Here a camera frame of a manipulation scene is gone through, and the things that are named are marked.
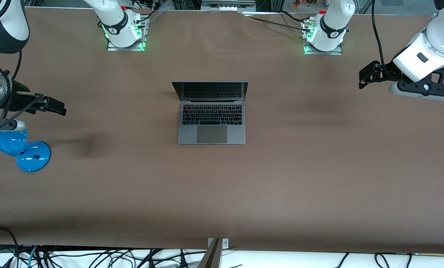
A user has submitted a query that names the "grey laptop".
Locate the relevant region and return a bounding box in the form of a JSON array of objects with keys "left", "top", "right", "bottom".
[{"left": 172, "top": 82, "right": 248, "bottom": 145}]

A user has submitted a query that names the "blue desk lamp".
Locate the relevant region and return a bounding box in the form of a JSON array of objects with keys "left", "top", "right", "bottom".
[{"left": 0, "top": 129, "right": 52, "bottom": 173}]

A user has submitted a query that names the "brown table mat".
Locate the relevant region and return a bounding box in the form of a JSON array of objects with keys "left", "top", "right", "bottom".
[{"left": 0, "top": 7, "right": 444, "bottom": 254}]

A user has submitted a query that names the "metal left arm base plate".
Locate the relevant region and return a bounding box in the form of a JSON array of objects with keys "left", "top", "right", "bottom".
[{"left": 301, "top": 20, "right": 344, "bottom": 55}]

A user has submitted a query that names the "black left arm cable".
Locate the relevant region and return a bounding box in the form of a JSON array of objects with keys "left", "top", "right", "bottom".
[{"left": 370, "top": 0, "right": 394, "bottom": 73}]

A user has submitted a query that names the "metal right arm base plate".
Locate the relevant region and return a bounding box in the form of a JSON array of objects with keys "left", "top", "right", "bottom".
[{"left": 107, "top": 18, "right": 149, "bottom": 52}]

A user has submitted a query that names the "short black table cable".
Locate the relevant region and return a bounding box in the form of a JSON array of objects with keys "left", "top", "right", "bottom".
[{"left": 280, "top": 10, "right": 312, "bottom": 23}]

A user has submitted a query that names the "long black table cable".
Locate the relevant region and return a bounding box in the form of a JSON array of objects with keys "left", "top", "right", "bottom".
[{"left": 242, "top": 14, "right": 314, "bottom": 33}]

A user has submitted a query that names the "looped black floor cable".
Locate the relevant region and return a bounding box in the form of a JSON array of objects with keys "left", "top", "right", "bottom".
[{"left": 0, "top": 226, "right": 20, "bottom": 268}]

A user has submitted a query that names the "black base cable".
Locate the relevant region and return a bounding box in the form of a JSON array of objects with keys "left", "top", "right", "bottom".
[{"left": 134, "top": 0, "right": 167, "bottom": 25}]

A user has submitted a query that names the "teal floor cable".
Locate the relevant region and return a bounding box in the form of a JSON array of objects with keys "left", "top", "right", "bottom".
[{"left": 27, "top": 245, "right": 40, "bottom": 268}]

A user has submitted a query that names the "metal camera mount pole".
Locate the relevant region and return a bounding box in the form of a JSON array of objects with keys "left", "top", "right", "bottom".
[{"left": 197, "top": 238, "right": 230, "bottom": 268}]

